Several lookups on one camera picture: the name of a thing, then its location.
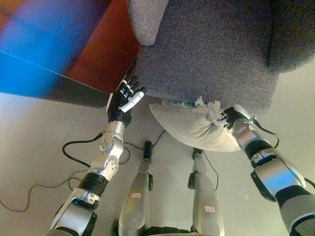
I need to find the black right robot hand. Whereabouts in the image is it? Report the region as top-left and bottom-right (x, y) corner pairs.
(214, 104), (256, 130)

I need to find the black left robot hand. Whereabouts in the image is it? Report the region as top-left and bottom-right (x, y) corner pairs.
(107, 75), (148, 123)

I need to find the white tasselled pillow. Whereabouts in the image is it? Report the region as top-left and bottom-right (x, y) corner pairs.
(149, 95), (247, 153)

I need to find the grey fabric armchair sofa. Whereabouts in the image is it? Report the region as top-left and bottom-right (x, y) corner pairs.
(126, 0), (315, 116)

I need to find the black right robot foot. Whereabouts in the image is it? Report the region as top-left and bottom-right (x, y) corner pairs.
(191, 147), (204, 160)

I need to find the black robot foot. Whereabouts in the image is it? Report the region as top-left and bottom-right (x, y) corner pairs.
(142, 141), (154, 162)
(191, 147), (204, 160)

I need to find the black left robot foot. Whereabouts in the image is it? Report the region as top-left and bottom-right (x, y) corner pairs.
(142, 141), (154, 162)

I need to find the dark glossy table slab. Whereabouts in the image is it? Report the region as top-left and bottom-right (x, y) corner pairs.
(0, 0), (116, 109)

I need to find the silver left robot leg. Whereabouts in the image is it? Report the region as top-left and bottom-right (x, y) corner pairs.
(118, 159), (155, 236)

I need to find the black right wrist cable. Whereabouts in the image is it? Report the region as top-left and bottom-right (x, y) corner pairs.
(253, 118), (281, 149)

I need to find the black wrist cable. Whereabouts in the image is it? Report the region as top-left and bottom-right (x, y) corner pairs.
(62, 132), (104, 169)
(253, 118), (281, 149)

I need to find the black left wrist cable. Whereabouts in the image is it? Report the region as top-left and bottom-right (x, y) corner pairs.
(62, 132), (104, 169)

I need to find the black leg cable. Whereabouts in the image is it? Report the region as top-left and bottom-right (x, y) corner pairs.
(202, 149), (220, 192)

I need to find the thin black floor cable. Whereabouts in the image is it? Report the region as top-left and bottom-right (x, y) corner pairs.
(0, 169), (89, 213)

